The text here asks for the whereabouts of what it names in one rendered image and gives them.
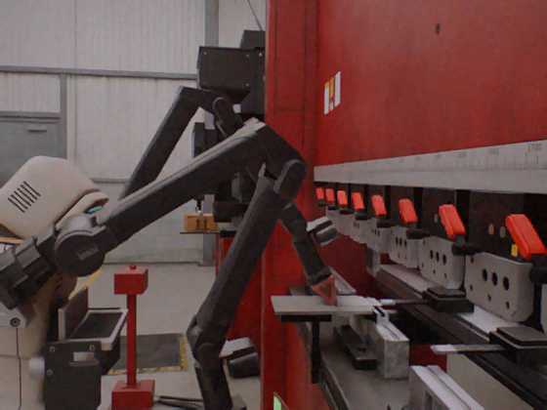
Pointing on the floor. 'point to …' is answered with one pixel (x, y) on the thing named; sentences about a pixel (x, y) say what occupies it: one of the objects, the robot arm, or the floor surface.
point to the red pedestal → (140, 394)
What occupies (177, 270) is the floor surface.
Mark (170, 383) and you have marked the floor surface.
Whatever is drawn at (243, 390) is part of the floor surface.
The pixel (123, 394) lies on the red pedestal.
